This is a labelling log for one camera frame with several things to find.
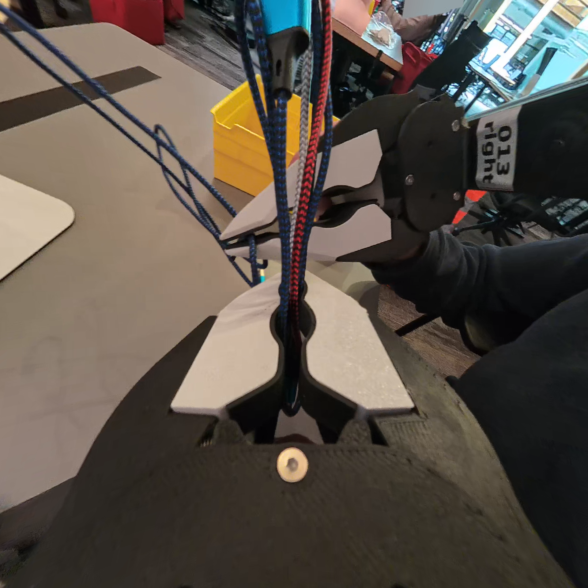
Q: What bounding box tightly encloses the dark red braided cable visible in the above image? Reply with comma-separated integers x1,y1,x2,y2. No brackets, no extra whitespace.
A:
281,0,333,322

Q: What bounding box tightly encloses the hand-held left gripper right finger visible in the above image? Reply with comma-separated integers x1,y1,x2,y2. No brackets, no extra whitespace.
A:
300,279,416,420

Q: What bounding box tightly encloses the person's right forearm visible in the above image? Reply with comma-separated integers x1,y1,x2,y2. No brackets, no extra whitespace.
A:
363,225,588,354

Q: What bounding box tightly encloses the black chair with red jacket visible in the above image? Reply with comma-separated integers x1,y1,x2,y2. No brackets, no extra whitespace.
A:
391,19,488,97

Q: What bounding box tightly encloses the yellow plastic bin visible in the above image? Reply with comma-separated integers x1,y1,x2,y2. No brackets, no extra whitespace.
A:
210,76,341,198

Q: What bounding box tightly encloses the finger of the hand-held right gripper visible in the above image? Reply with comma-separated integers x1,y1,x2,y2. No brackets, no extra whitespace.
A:
219,129,385,247
303,198,409,267

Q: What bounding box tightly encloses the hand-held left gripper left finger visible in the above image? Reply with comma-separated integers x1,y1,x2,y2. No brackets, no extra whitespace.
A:
170,279,287,416

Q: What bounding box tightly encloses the red plastic tub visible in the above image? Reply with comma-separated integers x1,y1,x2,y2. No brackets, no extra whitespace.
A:
90,0,184,45

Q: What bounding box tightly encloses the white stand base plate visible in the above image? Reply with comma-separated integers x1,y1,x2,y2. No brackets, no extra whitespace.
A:
0,175,76,281

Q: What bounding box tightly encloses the wooden desk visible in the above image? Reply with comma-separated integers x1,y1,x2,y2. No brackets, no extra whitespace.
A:
326,0,405,74

